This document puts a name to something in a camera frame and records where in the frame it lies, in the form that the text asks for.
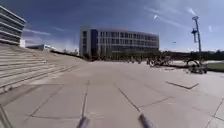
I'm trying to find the large glass-fronted building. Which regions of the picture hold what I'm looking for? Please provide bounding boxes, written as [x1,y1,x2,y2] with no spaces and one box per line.
[79,27,160,61]

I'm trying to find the row of parked bicycles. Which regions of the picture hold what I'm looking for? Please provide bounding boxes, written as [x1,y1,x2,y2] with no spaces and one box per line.
[146,55,209,75]

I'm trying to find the robot's own part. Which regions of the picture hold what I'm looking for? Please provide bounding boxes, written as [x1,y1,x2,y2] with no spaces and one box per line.
[137,113,156,128]
[76,116,91,128]

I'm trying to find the wide concrete steps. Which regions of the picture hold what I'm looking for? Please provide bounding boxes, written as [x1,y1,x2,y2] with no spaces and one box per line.
[0,44,85,95]

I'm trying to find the grey paved plaza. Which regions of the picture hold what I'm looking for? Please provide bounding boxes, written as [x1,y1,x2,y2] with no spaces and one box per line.
[0,59,224,128]

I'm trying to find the grass strip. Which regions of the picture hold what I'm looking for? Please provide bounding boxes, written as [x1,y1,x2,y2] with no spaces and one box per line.
[206,62,224,72]

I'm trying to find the row of trees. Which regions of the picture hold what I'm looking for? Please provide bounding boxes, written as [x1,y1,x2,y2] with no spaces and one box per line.
[159,49,224,62]

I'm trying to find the building with pale horizontal bands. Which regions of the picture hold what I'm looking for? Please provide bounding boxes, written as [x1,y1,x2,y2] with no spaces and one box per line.
[0,5,27,47]

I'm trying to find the tall pole with fixtures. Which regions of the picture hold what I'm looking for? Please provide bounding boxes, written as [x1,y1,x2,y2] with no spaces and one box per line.
[190,15,203,62]

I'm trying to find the low white building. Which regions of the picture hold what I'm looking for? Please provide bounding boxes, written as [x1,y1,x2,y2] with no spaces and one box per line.
[26,43,58,52]

